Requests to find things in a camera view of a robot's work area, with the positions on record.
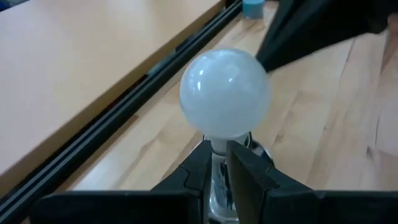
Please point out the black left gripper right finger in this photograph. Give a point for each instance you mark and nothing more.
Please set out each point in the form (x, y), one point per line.
(311, 208)

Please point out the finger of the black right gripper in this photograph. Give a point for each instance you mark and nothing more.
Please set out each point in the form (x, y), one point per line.
(276, 34)
(326, 25)

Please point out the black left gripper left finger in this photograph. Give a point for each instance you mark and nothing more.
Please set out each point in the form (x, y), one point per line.
(124, 208)

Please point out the white lightbulb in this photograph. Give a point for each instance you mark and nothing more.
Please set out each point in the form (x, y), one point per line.
(224, 93)

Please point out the chrome lamp socket clear base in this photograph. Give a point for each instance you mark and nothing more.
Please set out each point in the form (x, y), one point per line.
(220, 186)

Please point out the small blue cylinder cup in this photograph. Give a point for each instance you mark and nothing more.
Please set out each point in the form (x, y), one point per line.
(253, 9)

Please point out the beige desk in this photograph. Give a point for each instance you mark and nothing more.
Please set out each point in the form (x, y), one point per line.
(77, 62)

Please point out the black aluminium rig frame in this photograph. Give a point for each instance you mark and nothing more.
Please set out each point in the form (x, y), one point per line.
(124, 105)

